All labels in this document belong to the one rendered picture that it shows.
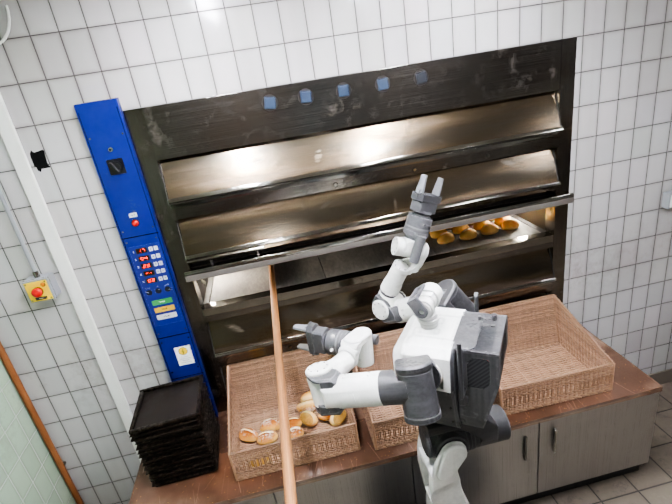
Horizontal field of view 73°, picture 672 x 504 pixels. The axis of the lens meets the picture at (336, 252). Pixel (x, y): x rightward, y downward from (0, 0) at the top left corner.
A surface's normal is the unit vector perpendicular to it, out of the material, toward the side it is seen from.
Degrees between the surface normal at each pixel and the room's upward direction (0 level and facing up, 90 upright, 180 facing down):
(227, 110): 90
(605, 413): 90
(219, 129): 90
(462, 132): 70
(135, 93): 90
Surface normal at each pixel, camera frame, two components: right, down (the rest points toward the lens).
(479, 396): -0.42, 0.41
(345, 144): 0.11, 0.02
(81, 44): 0.18, 0.36
